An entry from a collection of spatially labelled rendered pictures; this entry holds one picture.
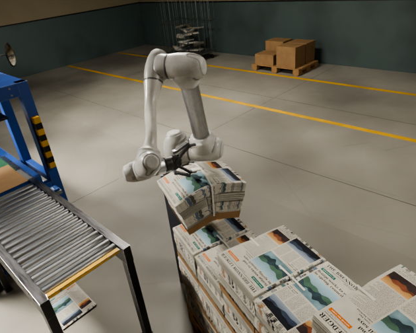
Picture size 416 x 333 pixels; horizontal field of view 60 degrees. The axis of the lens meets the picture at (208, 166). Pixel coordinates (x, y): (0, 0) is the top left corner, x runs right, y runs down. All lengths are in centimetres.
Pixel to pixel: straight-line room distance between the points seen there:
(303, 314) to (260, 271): 25
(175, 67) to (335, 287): 124
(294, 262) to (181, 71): 106
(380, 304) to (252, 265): 58
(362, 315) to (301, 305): 35
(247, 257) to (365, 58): 707
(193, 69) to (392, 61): 661
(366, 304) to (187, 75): 129
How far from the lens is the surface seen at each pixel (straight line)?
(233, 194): 196
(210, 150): 223
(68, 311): 312
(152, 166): 160
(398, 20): 805
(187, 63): 188
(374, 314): 120
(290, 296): 150
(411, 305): 125
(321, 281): 157
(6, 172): 354
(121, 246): 223
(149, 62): 197
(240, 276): 156
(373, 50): 828
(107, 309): 302
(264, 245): 170
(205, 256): 200
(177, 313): 285
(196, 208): 190
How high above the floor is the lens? 219
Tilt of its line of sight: 29 degrees down
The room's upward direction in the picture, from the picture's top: 6 degrees counter-clockwise
